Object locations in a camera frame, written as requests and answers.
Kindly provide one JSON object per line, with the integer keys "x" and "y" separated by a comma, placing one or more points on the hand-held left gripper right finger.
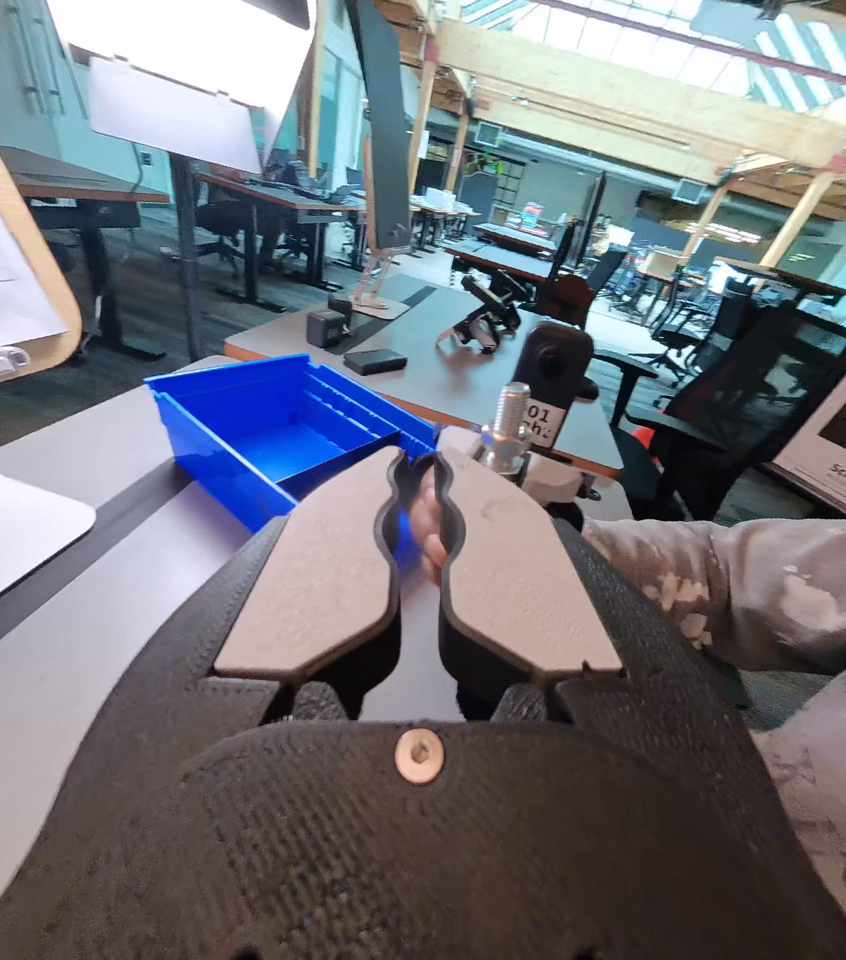
{"x": 528, "y": 592}

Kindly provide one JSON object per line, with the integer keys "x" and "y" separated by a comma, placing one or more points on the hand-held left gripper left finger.
{"x": 318, "y": 585}

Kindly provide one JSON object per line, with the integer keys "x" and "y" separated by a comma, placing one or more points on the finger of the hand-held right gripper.
{"x": 550, "y": 480}
{"x": 460, "y": 439}

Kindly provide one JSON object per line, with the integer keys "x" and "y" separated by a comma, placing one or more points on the silver hex nut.
{"x": 505, "y": 442}

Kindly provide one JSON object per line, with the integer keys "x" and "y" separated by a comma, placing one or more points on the silver hex bolt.
{"x": 514, "y": 405}

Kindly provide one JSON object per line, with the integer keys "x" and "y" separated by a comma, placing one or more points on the blue plastic bin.
{"x": 258, "y": 450}

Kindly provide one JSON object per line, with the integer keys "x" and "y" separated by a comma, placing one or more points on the person's right forearm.
{"x": 730, "y": 585}

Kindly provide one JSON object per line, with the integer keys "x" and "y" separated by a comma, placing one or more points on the person's right hand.
{"x": 430, "y": 525}

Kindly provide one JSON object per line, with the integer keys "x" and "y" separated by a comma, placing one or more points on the brown chair back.
{"x": 569, "y": 300}

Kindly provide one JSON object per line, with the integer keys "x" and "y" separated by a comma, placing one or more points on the idle black gripper tool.
{"x": 483, "y": 315}

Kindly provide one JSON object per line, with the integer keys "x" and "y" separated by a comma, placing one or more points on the grey neighbouring desk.
{"x": 423, "y": 352}

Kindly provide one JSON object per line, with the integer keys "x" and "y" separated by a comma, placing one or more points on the orange object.
{"x": 642, "y": 439}

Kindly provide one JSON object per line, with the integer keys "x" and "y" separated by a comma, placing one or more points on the black flat box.
{"x": 374, "y": 361}

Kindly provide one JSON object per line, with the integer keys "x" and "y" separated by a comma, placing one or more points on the row of black office chairs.
{"x": 663, "y": 285}

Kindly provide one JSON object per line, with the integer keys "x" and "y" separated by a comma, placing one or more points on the thin black monitor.
{"x": 580, "y": 225}

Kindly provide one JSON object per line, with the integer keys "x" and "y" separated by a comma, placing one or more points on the black cube adapter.
{"x": 327, "y": 328}

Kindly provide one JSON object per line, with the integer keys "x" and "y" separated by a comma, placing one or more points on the wooden board stand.
{"x": 374, "y": 285}

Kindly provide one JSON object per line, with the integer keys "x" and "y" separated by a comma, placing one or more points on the black mesh office chair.
{"x": 730, "y": 390}

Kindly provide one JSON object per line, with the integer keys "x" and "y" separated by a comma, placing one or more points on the green potted plant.
{"x": 494, "y": 161}

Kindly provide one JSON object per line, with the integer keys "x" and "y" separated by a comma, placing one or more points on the black tilted panel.
{"x": 385, "y": 135}

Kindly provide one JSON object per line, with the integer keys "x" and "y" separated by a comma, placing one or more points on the wooden-top office desk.
{"x": 77, "y": 187}
{"x": 273, "y": 196}

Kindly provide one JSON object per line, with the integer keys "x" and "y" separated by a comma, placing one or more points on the black light stand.
{"x": 186, "y": 247}

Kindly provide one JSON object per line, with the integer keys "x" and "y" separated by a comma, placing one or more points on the person's torso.
{"x": 843, "y": 787}

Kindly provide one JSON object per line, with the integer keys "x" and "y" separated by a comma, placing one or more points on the wooden document board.
{"x": 19, "y": 225}

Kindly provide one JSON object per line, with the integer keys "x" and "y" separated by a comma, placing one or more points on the studio light panel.
{"x": 190, "y": 45}

